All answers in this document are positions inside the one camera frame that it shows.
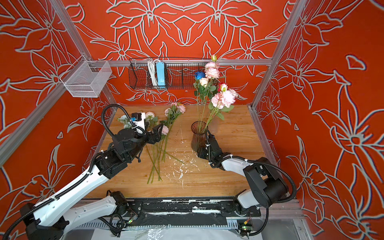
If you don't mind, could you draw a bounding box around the white cable bundle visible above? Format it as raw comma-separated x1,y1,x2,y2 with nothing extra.
147,59,159,88

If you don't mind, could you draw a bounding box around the light blue box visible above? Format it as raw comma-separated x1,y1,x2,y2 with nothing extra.
156,62,166,88

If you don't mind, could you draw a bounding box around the black wire wall basket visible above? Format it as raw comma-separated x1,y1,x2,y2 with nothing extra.
128,57,211,90

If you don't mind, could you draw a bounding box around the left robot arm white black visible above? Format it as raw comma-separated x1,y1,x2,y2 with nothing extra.
3,104,164,240

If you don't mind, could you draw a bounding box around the pink carnation spray stem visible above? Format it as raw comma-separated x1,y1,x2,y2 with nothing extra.
197,54,227,133

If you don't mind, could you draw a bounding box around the pink white flower bunch left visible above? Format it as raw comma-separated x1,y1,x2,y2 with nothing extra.
118,112,167,184

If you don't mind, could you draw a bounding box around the cream peach rose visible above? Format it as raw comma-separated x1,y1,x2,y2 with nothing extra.
194,78,220,134

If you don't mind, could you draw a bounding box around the large pink peony stem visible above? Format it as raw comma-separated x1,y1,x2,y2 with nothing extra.
204,83,238,131

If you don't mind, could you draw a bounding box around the pink flower bunch right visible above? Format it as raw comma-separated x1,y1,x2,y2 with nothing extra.
161,102,186,162

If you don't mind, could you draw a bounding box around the brown ribbed glass vase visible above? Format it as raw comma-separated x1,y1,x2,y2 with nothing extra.
191,121,207,153

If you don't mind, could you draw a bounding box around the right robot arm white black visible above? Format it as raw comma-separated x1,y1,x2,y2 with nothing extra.
198,132,297,209

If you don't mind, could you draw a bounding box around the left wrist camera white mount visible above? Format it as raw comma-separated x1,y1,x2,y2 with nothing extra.
131,113,146,134

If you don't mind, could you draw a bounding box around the blue rose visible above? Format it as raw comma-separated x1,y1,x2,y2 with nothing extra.
195,71,206,81

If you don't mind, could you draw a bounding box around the white mesh wall basket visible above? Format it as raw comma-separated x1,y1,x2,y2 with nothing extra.
60,61,112,98

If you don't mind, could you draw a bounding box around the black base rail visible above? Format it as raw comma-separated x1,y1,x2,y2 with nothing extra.
123,197,261,229

